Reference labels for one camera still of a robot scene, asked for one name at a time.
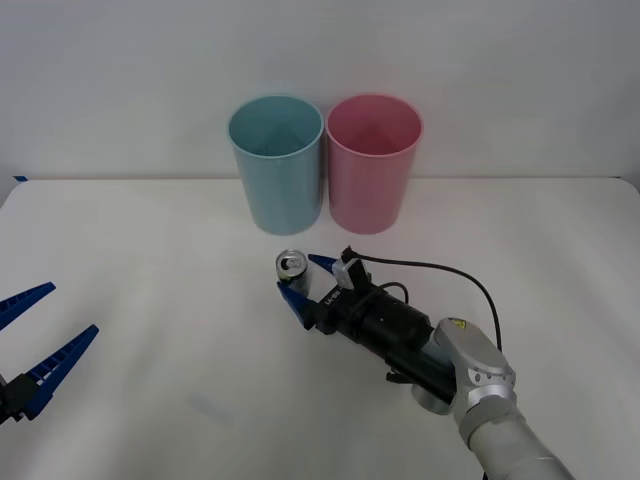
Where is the pink plastic bin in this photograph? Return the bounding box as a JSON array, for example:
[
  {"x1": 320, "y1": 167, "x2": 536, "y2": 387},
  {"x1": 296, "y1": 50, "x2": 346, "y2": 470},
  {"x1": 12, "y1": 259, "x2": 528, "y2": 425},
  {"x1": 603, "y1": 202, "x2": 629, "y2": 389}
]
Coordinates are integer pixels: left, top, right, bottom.
[{"x1": 324, "y1": 92, "x2": 425, "y2": 236}]

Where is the silver drink can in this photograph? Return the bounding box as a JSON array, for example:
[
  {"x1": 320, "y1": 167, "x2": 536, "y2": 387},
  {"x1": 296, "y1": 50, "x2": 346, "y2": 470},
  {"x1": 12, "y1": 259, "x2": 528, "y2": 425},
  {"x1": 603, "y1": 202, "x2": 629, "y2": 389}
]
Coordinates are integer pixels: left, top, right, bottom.
[{"x1": 275, "y1": 248, "x2": 314, "y2": 302}]

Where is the pale blue plastic bin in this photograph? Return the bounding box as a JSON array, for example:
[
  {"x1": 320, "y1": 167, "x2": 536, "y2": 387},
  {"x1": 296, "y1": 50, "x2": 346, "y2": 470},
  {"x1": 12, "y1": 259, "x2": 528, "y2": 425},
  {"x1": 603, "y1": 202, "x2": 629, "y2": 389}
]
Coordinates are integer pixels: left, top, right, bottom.
[{"x1": 227, "y1": 93, "x2": 325, "y2": 237}]

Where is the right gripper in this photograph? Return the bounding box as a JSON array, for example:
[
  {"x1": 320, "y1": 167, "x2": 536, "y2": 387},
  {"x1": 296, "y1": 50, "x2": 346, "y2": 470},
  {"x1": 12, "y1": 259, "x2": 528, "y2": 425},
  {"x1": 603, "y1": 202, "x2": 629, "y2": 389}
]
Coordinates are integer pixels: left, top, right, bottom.
[{"x1": 276, "y1": 253, "x2": 382, "y2": 345}]

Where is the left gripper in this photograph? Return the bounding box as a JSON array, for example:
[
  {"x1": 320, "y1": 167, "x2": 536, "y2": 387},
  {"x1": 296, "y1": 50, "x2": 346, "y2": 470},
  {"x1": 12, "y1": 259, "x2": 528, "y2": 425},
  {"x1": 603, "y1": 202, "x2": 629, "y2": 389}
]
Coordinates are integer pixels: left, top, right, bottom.
[{"x1": 0, "y1": 281, "x2": 101, "y2": 427}]

